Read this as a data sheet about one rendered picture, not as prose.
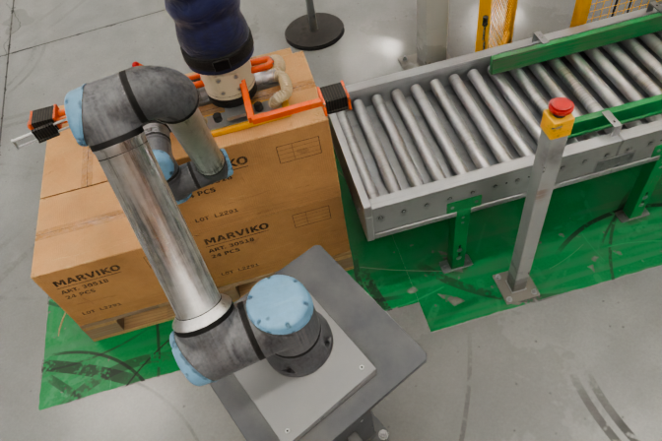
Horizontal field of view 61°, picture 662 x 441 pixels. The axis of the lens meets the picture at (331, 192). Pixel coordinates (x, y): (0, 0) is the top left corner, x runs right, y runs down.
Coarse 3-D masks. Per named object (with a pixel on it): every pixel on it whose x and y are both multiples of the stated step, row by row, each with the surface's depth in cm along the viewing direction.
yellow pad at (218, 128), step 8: (256, 104) 187; (264, 104) 191; (288, 104) 190; (216, 112) 187; (224, 112) 191; (256, 112) 189; (208, 120) 189; (216, 120) 187; (224, 120) 188; (232, 120) 188; (240, 120) 187; (272, 120) 188; (216, 128) 186; (224, 128) 186; (232, 128) 186; (240, 128) 187; (216, 136) 187
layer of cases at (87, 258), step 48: (288, 48) 281; (48, 144) 257; (48, 192) 237; (96, 192) 234; (48, 240) 220; (96, 240) 217; (240, 240) 224; (288, 240) 232; (336, 240) 240; (48, 288) 217; (96, 288) 224; (144, 288) 232
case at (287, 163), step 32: (288, 64) 207; (256, 96) 198; (256, 128) 188; (288, 128) 186; (320, 128) 188; (256, 160) 192; (288, 160) 196; (320, 160) 200; (192, 192) 196; (224, 192) 200; (256, 192) 204; (288, 192) 208; (320, 192) 212; (192, 224) 208; (224, 224) 213
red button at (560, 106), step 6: (552, 102) 165; (558, 102) 165; (564, 102) 164; (570, 102) 164; (552, 108) 164; (558, 108) 163; (564, 108) 163; (570, 108) 163; (558, 114) 164; (564, 114) 163
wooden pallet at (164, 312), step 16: (336, 256) 248; (224, 288) 246; (240, 288) 257; (160, 304) 243; (112, 320) 243; (128, 320) 254; (144, 320) 253; (160, 320) 252; (96, 336) 248; (112, 336) 252
